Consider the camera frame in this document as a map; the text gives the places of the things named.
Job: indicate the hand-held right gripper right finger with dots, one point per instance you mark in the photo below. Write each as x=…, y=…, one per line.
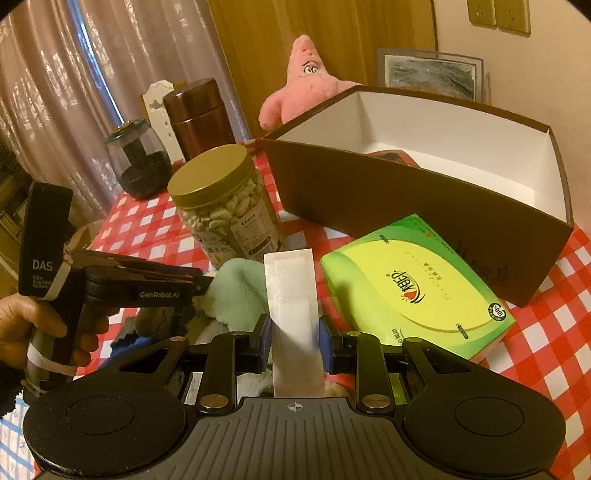
x=324, y=344

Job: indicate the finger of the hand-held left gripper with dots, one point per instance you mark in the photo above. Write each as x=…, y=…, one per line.
x=184, y=290
x=161, y=271

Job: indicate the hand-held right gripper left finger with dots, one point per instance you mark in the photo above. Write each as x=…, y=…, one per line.
x=265, y=344

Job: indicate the white packet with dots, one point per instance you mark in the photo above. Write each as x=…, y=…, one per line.
x=293, y=304

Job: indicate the light green cloth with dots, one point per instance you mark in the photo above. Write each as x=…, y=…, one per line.
x=240, y=290

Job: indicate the brown cardboard box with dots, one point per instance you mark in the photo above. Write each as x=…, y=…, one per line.
x=406, y=217

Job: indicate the red and black packet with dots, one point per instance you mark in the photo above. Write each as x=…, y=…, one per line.
x=395, y=158

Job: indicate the person's left hand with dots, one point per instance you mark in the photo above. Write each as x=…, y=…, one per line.
x=18, y=327

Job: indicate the red white checkered tablecloth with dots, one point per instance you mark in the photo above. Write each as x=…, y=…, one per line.
x=138, y=221

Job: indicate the plastic jar with gold lid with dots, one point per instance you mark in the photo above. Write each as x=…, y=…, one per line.
x=221, y=203

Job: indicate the glass jar with dark contents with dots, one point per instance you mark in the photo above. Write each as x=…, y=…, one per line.
x=138, y=166

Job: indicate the green tissue pack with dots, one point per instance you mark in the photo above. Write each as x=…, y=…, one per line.
x=415, y=286

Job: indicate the brown cylindrical canister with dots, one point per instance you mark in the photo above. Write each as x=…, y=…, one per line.
x=198, y=120

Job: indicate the sheer pale curtain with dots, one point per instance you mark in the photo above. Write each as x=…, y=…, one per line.
x=69, y=69

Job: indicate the pink star plush toy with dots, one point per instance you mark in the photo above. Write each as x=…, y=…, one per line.
x=304, y=87

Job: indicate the framed grey picture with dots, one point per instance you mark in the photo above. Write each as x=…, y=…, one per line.
x=429, y=71

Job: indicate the mustard yellow curtain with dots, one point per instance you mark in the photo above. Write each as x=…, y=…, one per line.
x=323, y=23

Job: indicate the beige wall socket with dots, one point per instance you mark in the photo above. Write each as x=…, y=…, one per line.
x=480, y=11
x=512, y=14

